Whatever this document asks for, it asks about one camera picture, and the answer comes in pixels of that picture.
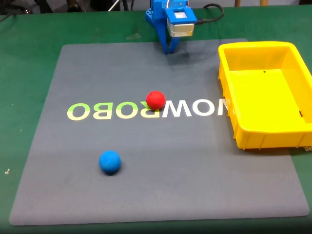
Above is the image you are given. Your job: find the red ball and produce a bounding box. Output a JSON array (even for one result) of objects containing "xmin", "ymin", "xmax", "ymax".
[{"xmin": 146, "ymin": 90, "xmax": 166, "ymax": 110}]

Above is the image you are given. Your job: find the yellow plastic bin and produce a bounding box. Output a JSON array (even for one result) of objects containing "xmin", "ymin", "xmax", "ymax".
[{"xmin": 217, "ymin": 41, "xmax": 312, "ymax": 151}]

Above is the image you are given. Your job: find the blue ball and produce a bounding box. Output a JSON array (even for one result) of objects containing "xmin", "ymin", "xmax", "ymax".
[{"xmin": 98, "ymin": 150, "xmax": 121, "ymax": 175}]

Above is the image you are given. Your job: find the grey mat with logo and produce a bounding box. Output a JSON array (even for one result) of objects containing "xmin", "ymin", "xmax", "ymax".
[{"xmin": 9, "ymin": 38, "xmax": 310, "ymax": 226}]

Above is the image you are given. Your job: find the black camera cable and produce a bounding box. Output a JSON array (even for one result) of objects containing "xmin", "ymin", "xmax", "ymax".
[{"xmin": 195, "ymin": 3, "xmax": 225, "ymax": 25}]

